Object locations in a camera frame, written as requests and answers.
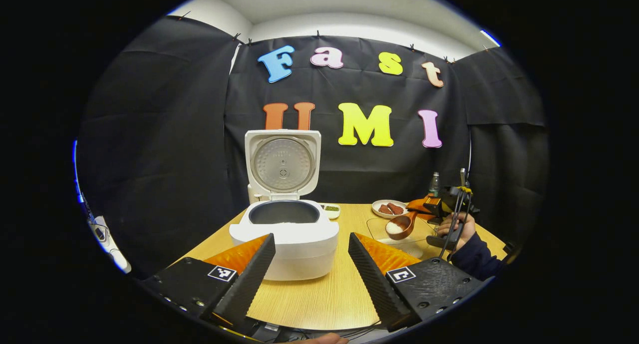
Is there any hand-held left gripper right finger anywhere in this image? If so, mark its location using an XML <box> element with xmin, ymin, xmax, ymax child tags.
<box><xmin>348</xmin><ymin>232</ymin><xmax>495</xmax><ymax>333</ymax></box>

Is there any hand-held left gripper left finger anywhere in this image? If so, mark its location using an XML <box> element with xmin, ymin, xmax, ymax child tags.
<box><xmin>140</xmin><ymin>233</ymin><xmax>277</xmax><ymax>332</ymax></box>

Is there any brown wooden spoon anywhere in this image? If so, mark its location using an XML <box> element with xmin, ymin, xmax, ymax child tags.
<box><xmin>384</xmin><ymin>210</ymin><xmax>430</xmax><ymax>241</ymax></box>

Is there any white rice container clear lid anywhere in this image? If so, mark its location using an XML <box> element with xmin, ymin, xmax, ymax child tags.
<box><xmin>366</xmin><ymin>216</ymin><xmax>437</xmax><ymax>260</ymax></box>

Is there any white rice cooker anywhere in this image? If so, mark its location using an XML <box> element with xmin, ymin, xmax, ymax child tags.
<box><xmin>229</xmin><ymin>129</ymin><xmax>340</xmax><ymax>282</ymax></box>

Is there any white round plate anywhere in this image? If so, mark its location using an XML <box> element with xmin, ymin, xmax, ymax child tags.
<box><xmin>371</xmin><ymin>199</ymin><xmax>409</xmax><ymax>219</ymax></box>

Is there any black backdrop cloth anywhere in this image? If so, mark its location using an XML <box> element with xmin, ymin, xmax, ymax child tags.
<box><xmin>75</xmin><ymin>15</ymin><xmax>550</xmax><ymax>280</ymax></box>

